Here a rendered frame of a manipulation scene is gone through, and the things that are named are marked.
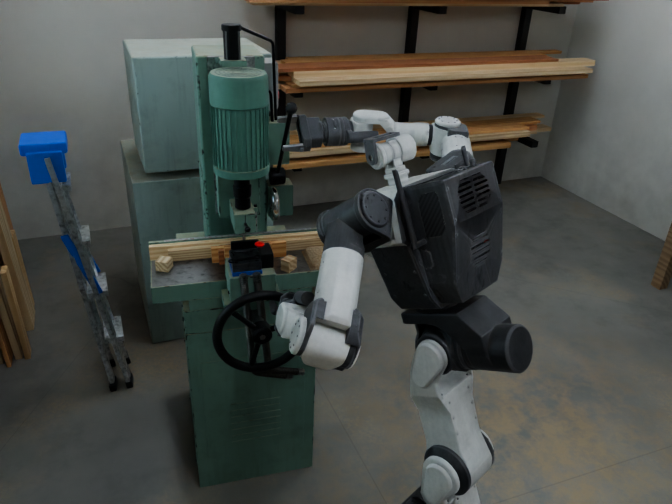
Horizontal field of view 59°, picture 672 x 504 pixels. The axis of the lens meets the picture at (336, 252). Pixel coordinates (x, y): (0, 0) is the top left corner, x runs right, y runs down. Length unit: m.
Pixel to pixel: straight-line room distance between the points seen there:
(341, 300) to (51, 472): 1.74
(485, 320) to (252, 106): 0.89
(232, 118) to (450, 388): 0.97
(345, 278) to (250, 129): 0.74
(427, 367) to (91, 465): 1.56
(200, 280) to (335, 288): 0.80
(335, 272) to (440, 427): 0.62
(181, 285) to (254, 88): 0.64
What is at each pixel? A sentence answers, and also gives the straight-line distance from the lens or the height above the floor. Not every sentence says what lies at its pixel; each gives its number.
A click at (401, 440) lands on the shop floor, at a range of 2.64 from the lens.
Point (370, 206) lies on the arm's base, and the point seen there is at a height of 1.37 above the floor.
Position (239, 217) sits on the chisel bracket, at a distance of 1.93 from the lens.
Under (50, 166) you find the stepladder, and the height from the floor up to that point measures 1.08.
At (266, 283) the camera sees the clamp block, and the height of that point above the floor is 0.93.
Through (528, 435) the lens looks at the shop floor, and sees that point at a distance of 2.81.
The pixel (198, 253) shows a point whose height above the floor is 0.92.
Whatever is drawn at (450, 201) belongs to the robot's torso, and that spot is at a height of 1.38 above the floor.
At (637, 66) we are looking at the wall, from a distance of 5.07.
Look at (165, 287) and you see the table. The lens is 1.89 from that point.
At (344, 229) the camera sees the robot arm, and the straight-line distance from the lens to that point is 1.25.
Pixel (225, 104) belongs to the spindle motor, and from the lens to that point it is 1.78.
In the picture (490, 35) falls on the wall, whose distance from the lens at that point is 5.05.
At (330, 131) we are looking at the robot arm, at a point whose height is 1.35.
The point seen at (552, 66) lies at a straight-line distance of 4.88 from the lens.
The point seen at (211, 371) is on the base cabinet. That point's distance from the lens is 2.09.
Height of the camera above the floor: 1.86
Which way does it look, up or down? 28 degrees down
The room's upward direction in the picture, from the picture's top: 3 degrees clockwise
